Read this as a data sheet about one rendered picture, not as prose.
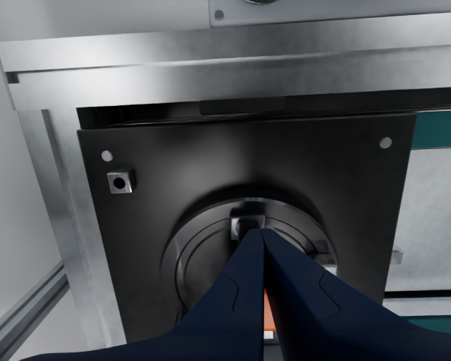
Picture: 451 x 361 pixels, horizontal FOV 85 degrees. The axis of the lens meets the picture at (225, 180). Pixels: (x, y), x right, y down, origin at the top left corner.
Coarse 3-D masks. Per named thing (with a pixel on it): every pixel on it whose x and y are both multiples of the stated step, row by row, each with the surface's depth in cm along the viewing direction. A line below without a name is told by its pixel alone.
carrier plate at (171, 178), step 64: (128, 128) 17; (192, 128) 17; (256, 128) 17; (320, 128) 17; (384, 128) 17; (192, 192) 19; (320, 192) 19; (384, 192) 18; (128, 256) 21; (384, 256) 20; (128, 320) 23
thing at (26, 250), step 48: (0, 0) 24; (48, 0) 24; (96, 0) 24; (144, 0) 24; (192, 0) 24; (0, 96) 27; (336, 96) 27; (384, 96) 27; (432, 96) 26; (0, 144) 29; (0, 192) 31; (0, 240) 33; (48, 240) 33; (0, 288) 36; (48, 336) 39
